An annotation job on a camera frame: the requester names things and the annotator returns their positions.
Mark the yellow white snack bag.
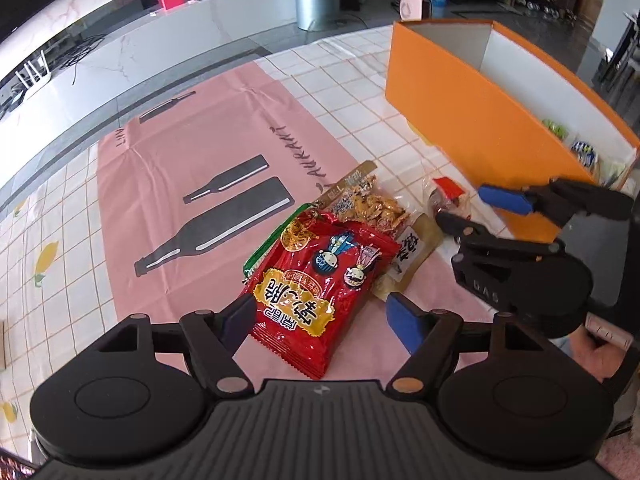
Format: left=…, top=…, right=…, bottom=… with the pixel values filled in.
left=371, top=214, right=444, bottom=301

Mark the green snack packet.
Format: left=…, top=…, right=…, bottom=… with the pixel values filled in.
left=541, top=118, right=568, bottom=141

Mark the red noodle snack bag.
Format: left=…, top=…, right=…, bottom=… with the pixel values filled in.
left=244, top=208, right=399, bottom=379

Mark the yellow bean snack pack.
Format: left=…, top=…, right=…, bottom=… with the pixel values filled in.
left=314, top=160, right=412, bottom=237

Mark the green sausage stick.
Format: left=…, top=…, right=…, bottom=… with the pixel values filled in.
left=242, top=203, right=312, bottom=284

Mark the small red-top snack packet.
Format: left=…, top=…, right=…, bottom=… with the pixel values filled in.
left=422, top=177, right=472, bottom=220

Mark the white blue snack packet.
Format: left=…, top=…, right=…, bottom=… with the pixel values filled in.
left=570, top=140, right=599, bottom=174

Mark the orange cardboard box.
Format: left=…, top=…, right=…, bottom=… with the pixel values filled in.
left=383, top=19, right=640, bottom=241

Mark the pink bottle-print cloth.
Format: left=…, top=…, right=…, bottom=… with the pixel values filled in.
left=95, top=62, right=482, bottom=411

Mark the lemon checkered tablecloth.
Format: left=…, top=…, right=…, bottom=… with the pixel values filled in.
left=1, top=27, right=465, bottom=458

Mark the pink small heater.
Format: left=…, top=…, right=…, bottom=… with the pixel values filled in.
left=399, top=0, right=433, bottom=22

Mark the white wifi router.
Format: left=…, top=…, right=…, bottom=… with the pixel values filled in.
left=14, top=50, right=52, bottom=100

